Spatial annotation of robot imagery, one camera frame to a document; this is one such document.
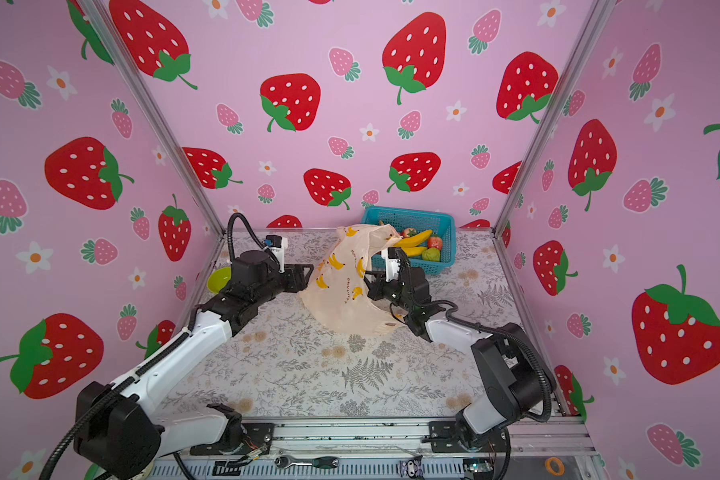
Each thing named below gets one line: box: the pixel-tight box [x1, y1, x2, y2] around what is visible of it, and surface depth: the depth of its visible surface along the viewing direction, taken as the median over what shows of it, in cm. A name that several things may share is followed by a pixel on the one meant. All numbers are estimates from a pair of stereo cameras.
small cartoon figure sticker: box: [400, 454, 423, 479], surface depth 69 cm
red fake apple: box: [427, 236, 443, 251], surface depth 114 cm
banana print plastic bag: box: [299, 224, 407, 336], surface depth 88 cm
